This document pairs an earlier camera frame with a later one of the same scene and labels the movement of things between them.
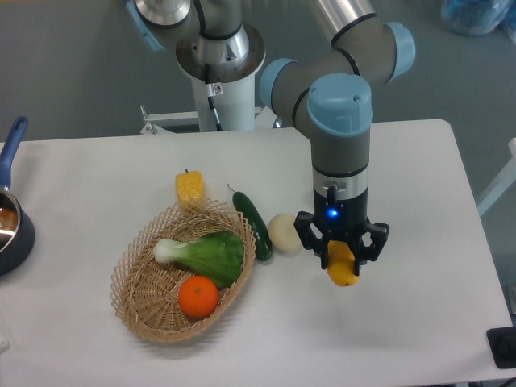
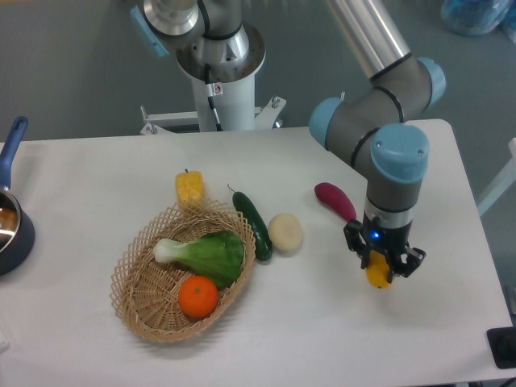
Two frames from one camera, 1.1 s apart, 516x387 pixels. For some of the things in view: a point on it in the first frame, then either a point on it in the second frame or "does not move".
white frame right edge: [502, 183] does not move
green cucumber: [264, 245] does not move
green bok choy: [218, 256] does not move
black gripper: [341, 212] -> [380, 237]
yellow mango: [340, 263] -> [378, 270]
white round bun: [283, 234] does not move
